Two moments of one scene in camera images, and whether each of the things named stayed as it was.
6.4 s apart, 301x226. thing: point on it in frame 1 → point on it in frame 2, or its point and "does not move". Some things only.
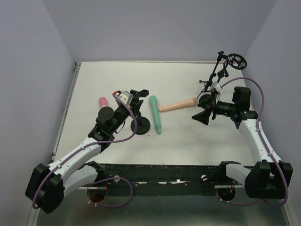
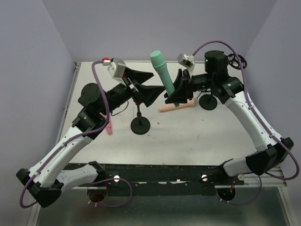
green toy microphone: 154,102 → 160,62
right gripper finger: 207,102 → 178,79
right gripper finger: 203,116 → 181,94
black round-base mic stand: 205,100 does not move
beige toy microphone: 193,101 does not move
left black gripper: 135,103 → 131,86
